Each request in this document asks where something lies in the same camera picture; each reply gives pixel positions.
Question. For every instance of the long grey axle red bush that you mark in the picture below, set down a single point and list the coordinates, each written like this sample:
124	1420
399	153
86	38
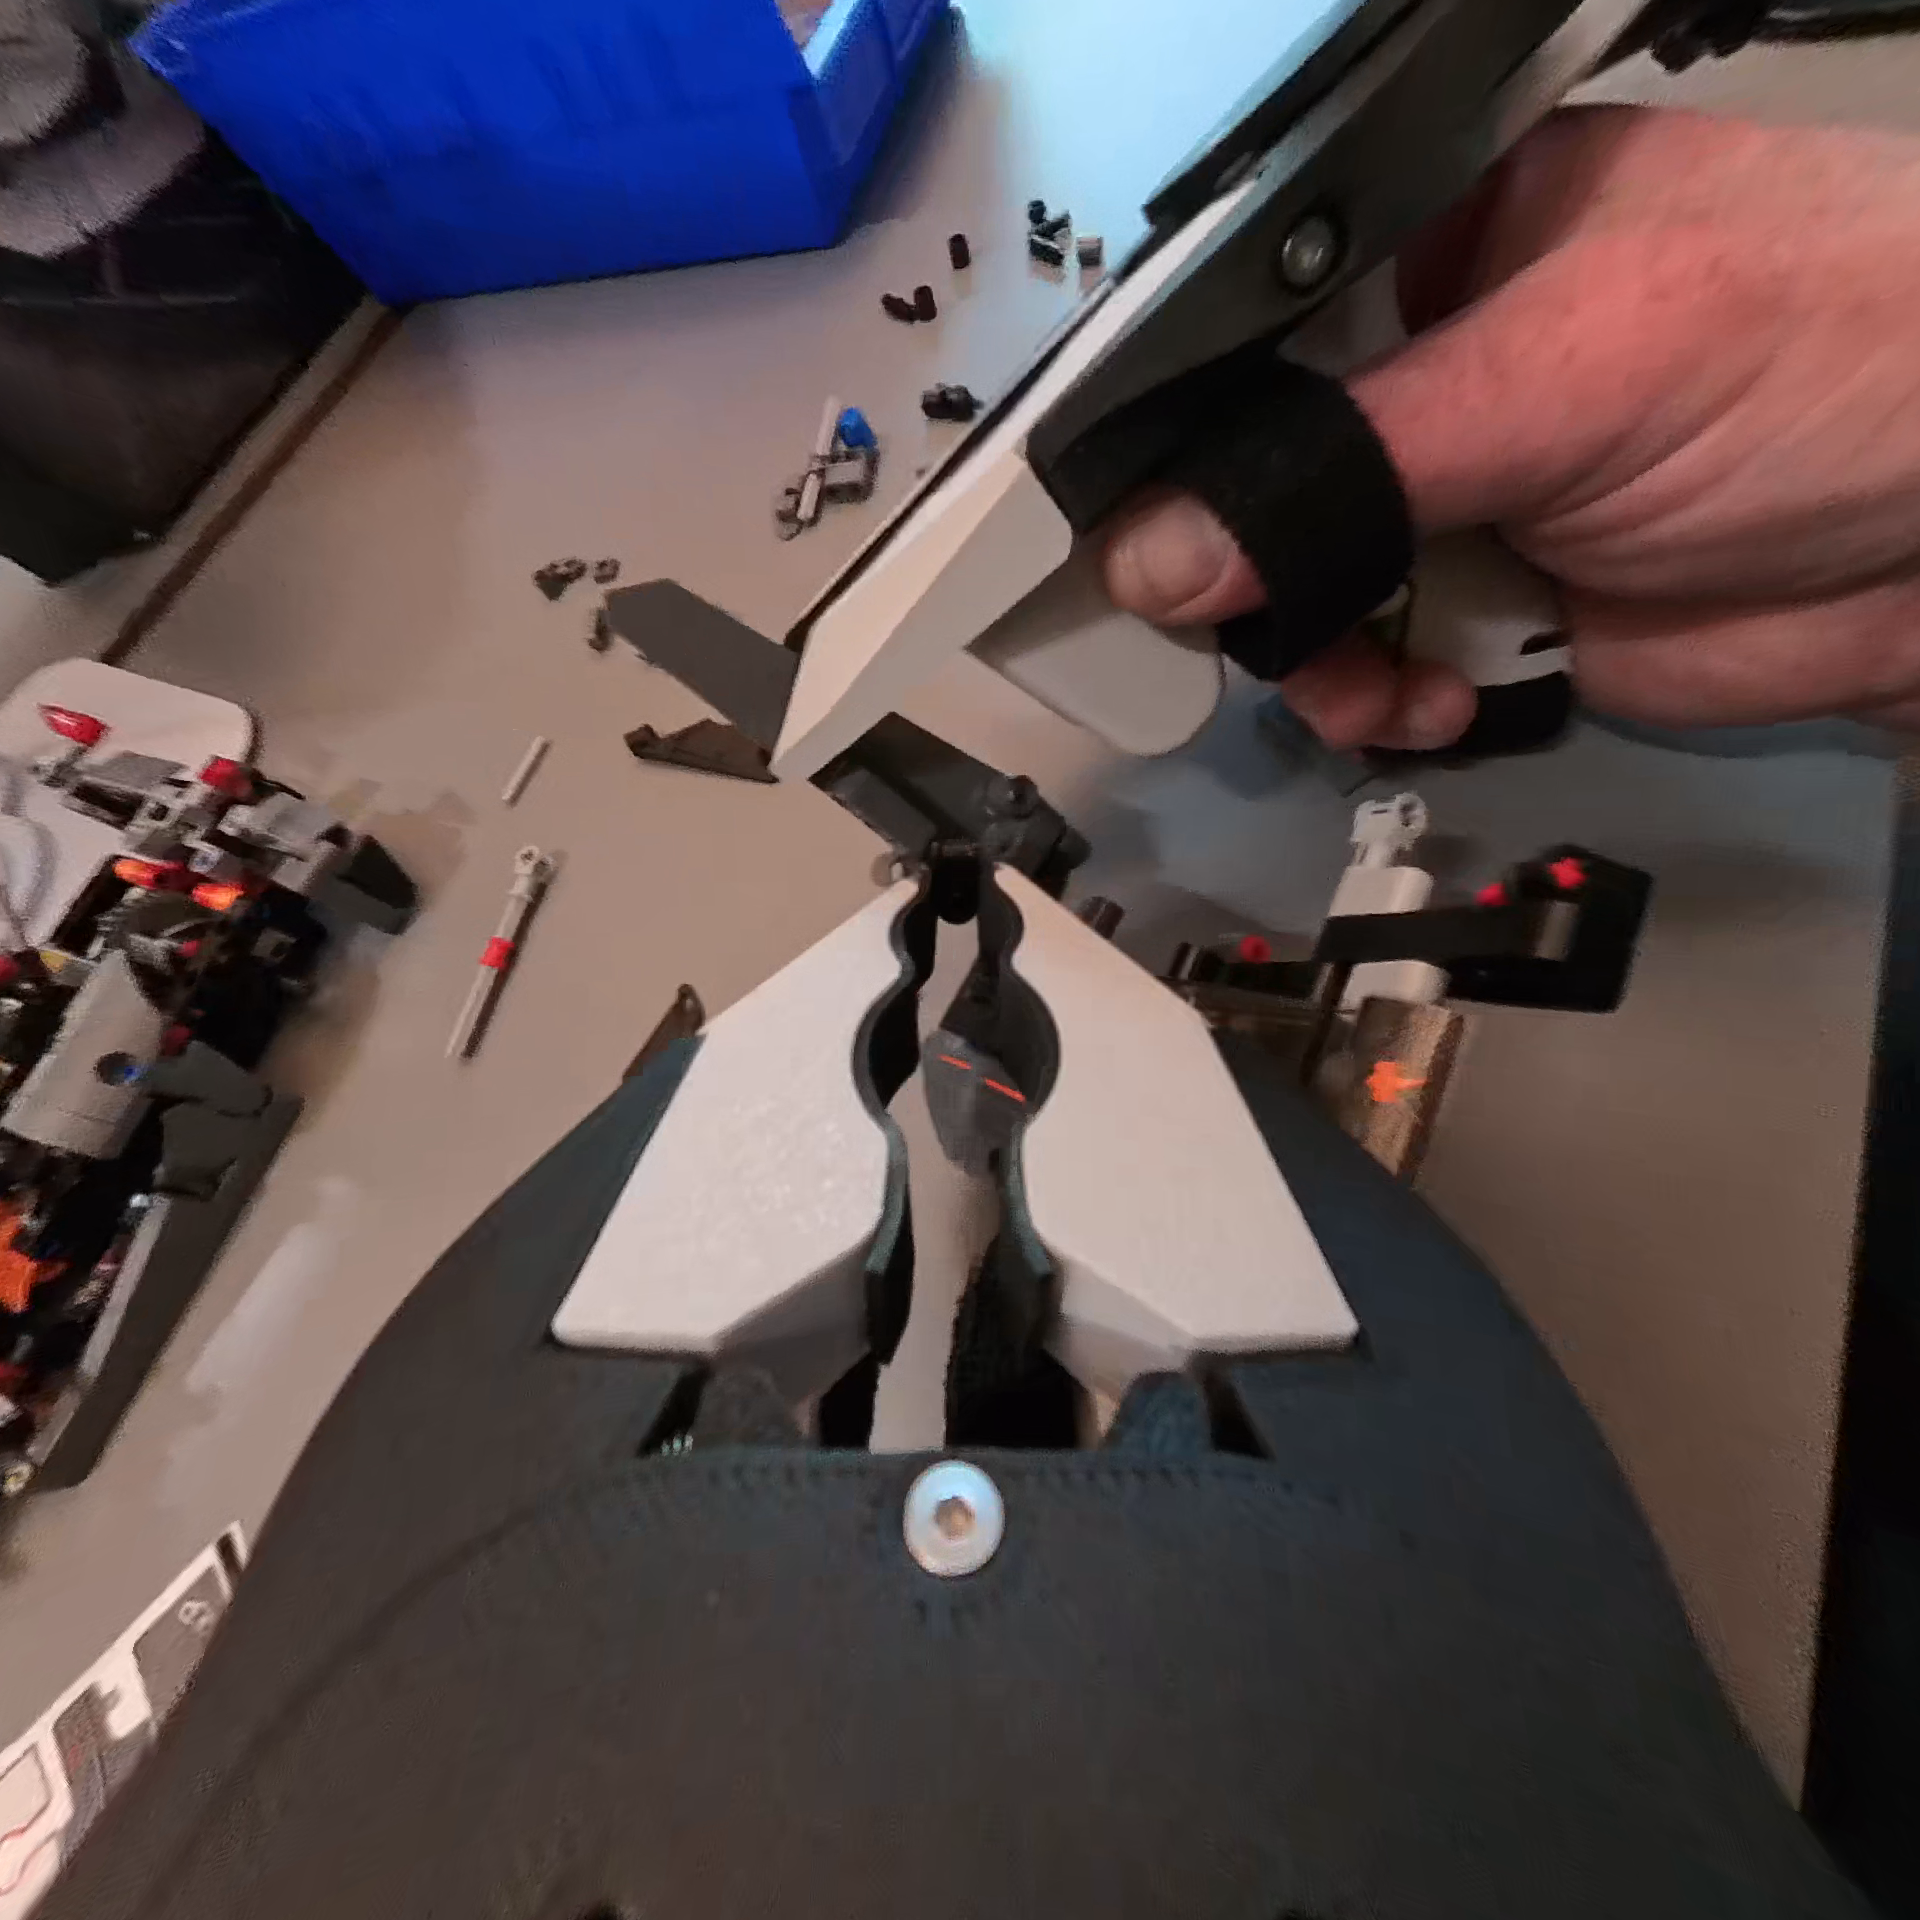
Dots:
504	960

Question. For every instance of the dark lego set box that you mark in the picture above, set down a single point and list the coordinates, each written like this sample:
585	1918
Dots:
150	375

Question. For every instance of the lego sticker sheet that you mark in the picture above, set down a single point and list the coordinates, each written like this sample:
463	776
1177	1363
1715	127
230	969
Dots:
107	1695

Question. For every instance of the blue plastic bin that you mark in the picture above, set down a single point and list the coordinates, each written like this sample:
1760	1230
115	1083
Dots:
525	136

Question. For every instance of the person's right hand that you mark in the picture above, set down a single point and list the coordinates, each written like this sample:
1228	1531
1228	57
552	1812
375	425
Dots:
1681	375

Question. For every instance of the grey axle assembly blue piece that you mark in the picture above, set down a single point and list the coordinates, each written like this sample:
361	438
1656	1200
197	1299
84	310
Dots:
825	473

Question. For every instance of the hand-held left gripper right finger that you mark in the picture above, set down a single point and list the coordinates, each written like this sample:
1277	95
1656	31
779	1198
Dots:
1185	1200

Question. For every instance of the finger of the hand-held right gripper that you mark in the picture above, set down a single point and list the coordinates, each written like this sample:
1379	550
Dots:
932	615

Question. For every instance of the black lego pin pair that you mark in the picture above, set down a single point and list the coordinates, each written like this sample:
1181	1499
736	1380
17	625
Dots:
908	302

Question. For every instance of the large lego car chassis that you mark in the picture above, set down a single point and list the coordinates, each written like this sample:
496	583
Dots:
150	960

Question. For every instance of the black lego fin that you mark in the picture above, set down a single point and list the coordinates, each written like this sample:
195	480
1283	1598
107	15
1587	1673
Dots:
704	750

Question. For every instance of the dark grey lego wing panel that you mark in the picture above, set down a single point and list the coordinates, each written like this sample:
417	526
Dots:
704	644

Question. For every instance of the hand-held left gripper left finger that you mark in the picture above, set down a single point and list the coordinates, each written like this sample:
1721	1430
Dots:
721	1200

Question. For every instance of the black grey lego assembly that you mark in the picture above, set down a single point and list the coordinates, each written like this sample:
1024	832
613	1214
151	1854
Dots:
1501	930

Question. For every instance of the small black lego connector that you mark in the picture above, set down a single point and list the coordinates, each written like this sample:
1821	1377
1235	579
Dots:
1047	233

